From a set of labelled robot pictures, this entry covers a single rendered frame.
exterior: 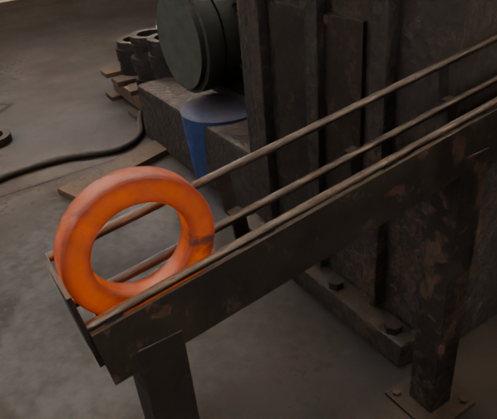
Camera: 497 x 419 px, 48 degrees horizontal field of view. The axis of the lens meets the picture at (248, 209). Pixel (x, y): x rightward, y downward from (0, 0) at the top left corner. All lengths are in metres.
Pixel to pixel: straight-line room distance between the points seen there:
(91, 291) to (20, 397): 0.83
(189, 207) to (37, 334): 1.01
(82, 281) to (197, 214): 0.15
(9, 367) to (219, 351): 0.52
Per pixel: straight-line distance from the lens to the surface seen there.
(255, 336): 1.43
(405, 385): 1.32
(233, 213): 0.75
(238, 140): 1.81
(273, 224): 0.69
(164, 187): 0.62
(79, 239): 0.61
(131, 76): 2.95
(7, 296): 1.77
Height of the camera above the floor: 1.00
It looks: 31 degrees down
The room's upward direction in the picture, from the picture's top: 5 degrees counter-clockwise
